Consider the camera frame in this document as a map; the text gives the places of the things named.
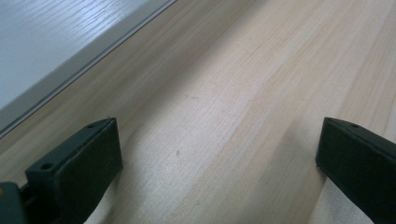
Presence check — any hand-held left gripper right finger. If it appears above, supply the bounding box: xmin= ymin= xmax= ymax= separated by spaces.
xmin=315 ymin=117 xmax=396 ymax=224

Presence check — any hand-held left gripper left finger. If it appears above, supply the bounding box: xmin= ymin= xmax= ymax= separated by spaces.
xmin=24 ymin=117 xmax=124 ymax=224

